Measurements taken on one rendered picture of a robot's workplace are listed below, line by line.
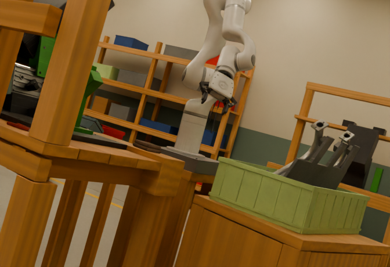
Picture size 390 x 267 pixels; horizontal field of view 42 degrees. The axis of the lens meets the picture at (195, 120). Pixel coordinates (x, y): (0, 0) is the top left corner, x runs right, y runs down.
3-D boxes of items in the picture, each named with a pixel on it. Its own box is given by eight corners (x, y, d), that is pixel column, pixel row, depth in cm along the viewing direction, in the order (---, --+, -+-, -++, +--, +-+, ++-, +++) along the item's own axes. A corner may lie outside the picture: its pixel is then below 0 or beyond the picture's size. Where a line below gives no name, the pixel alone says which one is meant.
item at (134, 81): (199, 205, 715) (242, 57, 718) (51, 150, 863) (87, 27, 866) (216, 205, 763) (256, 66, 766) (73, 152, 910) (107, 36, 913)
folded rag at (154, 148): (131, 145, 207) (133, 138, 207) (146, 148, 212) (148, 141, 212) (146, 151, 199) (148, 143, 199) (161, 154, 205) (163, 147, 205)
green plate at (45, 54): (45, 83, 224) (51, 37, 228) (58, 82, 220) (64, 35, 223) (24, 77, 215) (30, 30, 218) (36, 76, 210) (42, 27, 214)
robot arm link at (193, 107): (180, 112, 246) (193, 64, 246) (216, 121, 250) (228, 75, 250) (186, 113, 234) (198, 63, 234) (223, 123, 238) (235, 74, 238)
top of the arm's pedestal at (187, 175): (171, 167, 263) (173, 159, 263) (223, 184, 246) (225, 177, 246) (134, 161, 236) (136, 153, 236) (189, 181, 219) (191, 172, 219)
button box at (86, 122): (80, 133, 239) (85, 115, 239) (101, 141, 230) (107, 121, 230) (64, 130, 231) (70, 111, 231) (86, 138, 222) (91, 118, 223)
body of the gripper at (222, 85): (217, 65, 199) (210, 85, 192) (238, 78, 201) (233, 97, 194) (208, 75, 205) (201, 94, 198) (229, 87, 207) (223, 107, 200)
